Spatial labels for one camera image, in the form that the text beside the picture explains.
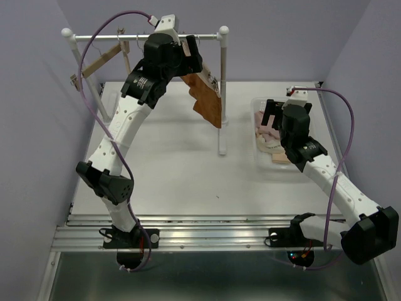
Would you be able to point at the empty beige clip hanger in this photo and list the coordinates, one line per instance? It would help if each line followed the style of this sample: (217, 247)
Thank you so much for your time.
(97, 63)

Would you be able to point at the beige clip hanger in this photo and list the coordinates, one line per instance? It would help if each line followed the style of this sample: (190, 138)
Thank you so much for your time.
(123, 49)
(97, 63)

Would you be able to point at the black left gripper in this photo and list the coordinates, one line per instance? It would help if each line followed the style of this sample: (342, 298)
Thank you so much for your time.
(194, 62)

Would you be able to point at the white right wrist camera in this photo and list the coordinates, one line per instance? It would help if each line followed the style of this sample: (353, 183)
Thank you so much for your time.
(296, 97)

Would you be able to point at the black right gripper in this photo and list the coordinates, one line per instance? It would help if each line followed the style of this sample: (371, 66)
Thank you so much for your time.
(270, 110)

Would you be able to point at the cream beige underwear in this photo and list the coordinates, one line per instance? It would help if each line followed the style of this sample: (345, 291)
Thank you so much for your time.
(269, 144)

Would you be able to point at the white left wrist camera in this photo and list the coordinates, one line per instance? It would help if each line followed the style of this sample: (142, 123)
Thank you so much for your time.
(168, 24)

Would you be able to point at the beige hanger with brown underwear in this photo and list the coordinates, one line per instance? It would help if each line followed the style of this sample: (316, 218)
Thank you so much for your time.
(208, 78)

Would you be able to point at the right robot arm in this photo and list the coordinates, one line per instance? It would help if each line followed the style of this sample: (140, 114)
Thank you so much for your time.
(369, 230)

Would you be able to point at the brown underwear on rack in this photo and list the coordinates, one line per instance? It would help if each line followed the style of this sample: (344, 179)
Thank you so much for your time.
(207, 103)

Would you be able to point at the clear plastic basket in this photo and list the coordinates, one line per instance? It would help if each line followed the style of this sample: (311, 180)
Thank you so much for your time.
(298, 154)

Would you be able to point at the white clothes rack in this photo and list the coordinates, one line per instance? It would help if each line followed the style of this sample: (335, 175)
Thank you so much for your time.
(222, 144)

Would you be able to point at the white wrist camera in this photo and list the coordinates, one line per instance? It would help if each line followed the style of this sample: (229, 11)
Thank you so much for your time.
(168, 24)
(296, 97)

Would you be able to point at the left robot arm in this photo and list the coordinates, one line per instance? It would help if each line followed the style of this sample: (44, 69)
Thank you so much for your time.
(103, 171)

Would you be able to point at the aluminium mounting rail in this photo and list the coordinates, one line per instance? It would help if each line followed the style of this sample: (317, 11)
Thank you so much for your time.
(177, 232)

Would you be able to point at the beige hanger with pink underwear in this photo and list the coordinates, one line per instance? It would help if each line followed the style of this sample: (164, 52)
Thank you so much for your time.
(139, 42)

